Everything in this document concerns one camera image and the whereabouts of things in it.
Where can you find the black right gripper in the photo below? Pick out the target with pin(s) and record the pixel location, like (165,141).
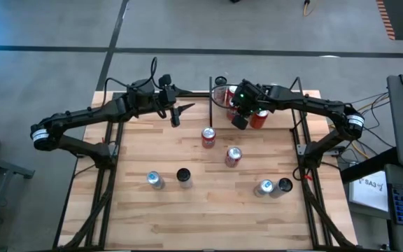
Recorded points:
(252,99)

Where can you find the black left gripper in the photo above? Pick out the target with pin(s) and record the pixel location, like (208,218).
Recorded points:
(168,99)

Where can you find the red Fanta strawberry can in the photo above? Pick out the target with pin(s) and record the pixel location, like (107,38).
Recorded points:
(208,137)
(231,91)

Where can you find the white Celsius can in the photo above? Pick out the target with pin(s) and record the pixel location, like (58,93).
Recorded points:
(219,96)
(282,185)
(184,178)

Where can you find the red Star Wars Coca-Cola can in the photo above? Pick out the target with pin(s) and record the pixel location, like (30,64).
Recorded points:
(233,157)

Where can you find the blue silver Red Bull can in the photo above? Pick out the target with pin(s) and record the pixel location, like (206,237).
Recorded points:
(262,188)
(155,179)

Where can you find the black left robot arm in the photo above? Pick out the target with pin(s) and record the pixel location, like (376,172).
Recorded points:
(82,115)

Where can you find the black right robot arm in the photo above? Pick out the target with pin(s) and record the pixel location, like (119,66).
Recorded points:
(310,103)

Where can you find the silver mounting plate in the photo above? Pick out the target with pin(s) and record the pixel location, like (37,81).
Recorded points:
(301,150)

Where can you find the white paper sign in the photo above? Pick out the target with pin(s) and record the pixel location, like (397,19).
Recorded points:
(369,190)

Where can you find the black aluminium table frame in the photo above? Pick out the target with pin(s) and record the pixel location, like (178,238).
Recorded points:
(187,94)

